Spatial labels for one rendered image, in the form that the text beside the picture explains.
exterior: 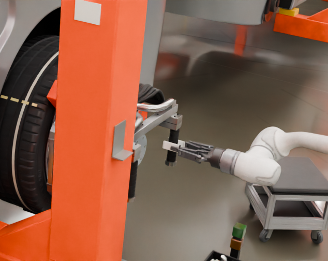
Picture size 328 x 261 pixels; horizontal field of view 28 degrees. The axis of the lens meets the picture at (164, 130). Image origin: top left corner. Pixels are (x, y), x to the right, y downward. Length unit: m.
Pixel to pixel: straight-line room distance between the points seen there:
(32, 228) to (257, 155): 0.87
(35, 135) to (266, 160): 0.81
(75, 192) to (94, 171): 0.09
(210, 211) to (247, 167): 1.44
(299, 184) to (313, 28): 2.52
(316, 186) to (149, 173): 1.12
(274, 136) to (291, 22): 3.44
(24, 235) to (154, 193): 1.97
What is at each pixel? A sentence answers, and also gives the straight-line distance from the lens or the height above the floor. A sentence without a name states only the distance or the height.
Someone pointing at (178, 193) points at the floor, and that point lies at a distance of 3.87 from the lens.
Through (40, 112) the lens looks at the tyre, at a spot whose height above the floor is 1.02.
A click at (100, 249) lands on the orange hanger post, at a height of 0.82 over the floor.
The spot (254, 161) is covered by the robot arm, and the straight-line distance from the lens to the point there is 2.33.
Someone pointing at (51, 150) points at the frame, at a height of 0.89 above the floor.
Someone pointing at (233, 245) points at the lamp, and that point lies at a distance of 2.36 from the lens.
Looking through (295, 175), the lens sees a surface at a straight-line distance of 3.55.
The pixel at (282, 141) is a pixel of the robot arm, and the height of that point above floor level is 0.92.
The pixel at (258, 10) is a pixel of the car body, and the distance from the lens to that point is 4.91.
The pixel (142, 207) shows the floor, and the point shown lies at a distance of 3.68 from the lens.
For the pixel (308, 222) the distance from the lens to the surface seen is 3.55.
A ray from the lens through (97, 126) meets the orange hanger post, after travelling 1.65.
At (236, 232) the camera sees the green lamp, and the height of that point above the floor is 0.64.
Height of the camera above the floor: 1.83
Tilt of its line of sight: 23 degrees down
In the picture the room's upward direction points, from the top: 7 degrees clockwise
